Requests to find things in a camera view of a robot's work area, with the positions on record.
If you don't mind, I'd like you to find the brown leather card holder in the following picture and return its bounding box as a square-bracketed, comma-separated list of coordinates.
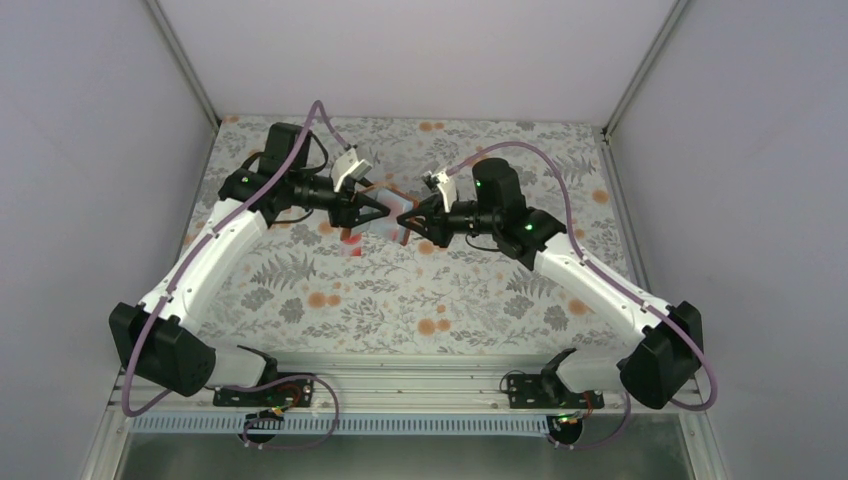
[340, 183, 418, 246]

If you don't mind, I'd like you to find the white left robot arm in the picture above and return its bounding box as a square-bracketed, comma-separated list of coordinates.
[108, 123, 390, 396]

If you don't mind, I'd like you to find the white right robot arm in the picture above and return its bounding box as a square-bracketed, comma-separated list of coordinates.
[397, 158, 703, 410]

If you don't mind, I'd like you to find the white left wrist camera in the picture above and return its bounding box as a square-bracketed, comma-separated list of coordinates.
[330, 146, 373, 193]

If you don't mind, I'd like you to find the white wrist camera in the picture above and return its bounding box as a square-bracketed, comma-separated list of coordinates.
[330, 146, 373, 193]
[422, 169, 459, 213]

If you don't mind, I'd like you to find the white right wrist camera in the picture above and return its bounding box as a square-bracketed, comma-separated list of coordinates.
[422, 169, 459, 213]

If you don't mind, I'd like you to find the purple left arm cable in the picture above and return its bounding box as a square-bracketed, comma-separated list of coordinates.
[121, 100, 356, 452]

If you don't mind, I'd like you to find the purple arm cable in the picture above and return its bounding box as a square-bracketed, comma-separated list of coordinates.
[121, 100, 356, 452]
[445, 140, 719, 452]

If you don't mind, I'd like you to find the aluminium corner frame post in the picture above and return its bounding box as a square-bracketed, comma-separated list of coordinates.
[600, 0, 690, 144]

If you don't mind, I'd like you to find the aluminium mounting rail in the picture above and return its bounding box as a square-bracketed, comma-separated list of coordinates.
[109, 351, 704, 415]

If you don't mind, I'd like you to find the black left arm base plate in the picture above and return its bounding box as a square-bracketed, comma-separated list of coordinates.
[212, 372, 315, 409]

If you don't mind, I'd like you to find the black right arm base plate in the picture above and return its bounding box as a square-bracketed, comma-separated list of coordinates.
[498, 370, 605, 409]

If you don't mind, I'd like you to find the left aluminium corner post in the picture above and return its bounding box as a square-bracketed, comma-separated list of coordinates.
[142, 0, 222, 132]

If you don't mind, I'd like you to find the blue slotted cable duct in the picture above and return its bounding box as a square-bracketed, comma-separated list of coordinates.
[129, 412, 549, 437]

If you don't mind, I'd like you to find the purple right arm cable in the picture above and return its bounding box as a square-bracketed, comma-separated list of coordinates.
[445, 140, 719, 452]

